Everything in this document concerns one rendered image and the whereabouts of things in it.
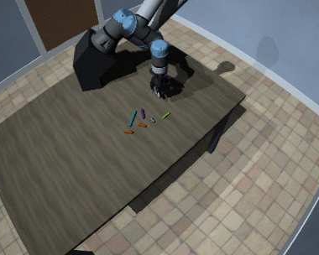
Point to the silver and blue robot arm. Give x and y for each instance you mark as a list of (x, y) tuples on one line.
[(144, 25)]

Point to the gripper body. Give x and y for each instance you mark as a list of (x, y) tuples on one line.
[(161, 80)]

